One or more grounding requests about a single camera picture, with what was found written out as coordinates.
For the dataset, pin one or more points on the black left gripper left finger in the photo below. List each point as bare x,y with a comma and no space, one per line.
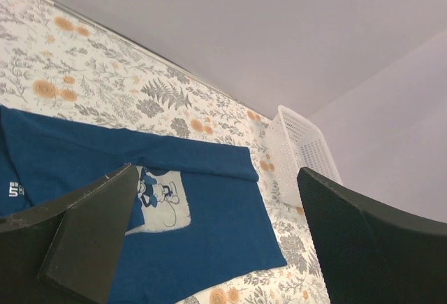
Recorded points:
66,250

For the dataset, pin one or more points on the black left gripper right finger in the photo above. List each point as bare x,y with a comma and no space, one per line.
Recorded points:
370,252

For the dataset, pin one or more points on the white plastic basket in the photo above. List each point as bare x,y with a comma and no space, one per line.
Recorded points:
295,142

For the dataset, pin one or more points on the blue printed t shirt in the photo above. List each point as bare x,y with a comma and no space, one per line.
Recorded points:
198,218

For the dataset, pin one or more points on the floral patterned table mat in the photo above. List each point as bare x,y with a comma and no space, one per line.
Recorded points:
55,63

